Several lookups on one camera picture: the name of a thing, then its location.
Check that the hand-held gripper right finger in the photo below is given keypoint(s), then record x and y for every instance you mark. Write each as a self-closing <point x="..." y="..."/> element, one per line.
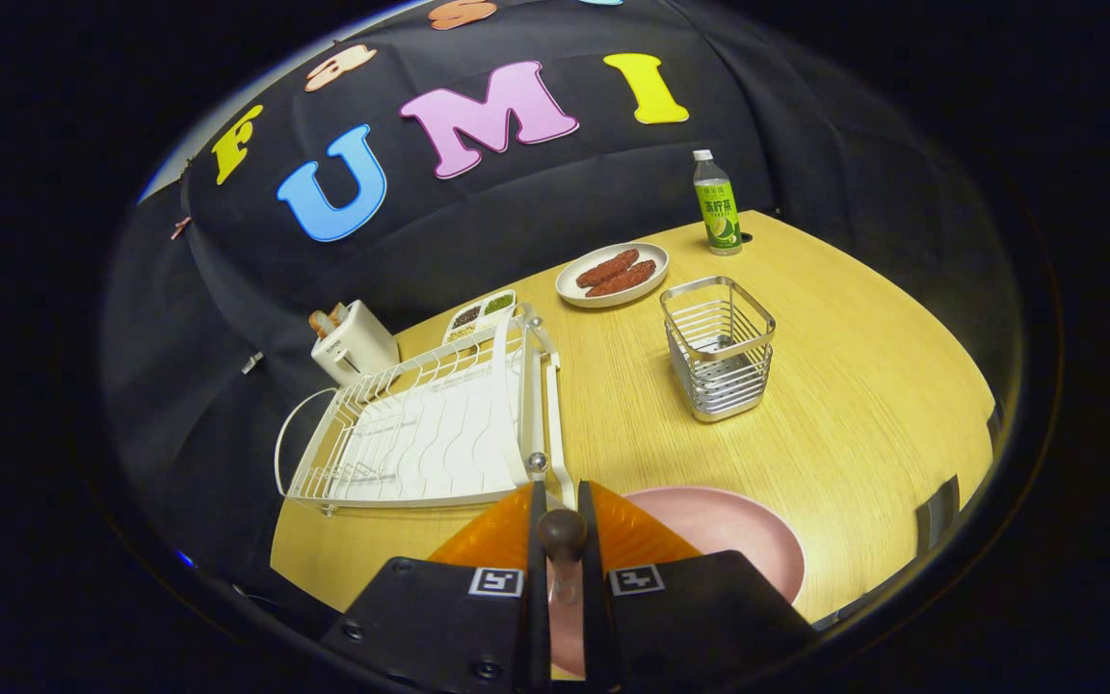
<point x="594" y="617"/>

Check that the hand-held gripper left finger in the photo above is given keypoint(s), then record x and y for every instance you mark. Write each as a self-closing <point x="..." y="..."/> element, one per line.
<point x="537" y="627"/>

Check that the pink plate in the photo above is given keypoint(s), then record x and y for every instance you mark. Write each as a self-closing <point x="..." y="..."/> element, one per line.
<point x="728" y="530"/>

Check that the white oval plate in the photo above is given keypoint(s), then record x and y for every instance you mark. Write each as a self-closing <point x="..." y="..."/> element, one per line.
<point x="569" y="289"/>

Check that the white divided seasoning tray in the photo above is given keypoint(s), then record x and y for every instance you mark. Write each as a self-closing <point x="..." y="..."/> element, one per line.
<point x="483" y="313"/>

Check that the white toaster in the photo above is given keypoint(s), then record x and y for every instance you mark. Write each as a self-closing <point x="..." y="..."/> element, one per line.
<point x="362" y="347"/>

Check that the brown sausage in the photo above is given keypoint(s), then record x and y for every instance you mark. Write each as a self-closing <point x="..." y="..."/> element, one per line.
<point x="624" y="279"/>
<point x="607" y="268"/>

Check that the toasted bread slice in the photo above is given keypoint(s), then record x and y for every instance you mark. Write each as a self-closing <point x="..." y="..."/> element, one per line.
<point x="321" y="323"/>
<point x="337" y="312"/>

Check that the silver cloth clip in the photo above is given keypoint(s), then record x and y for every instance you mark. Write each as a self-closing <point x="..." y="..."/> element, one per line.
<point x="251" y="362"/>

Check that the green drink bottle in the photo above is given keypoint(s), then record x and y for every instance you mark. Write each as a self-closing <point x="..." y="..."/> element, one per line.
<point x="721" y="217"/>

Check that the black backdrop cloth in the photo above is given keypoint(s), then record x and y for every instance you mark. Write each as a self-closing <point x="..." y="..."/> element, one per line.
<point x="227" y="337"/>

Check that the copper cloth clip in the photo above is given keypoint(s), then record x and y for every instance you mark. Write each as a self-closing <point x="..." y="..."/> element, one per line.
<point x="179" y="228"/>

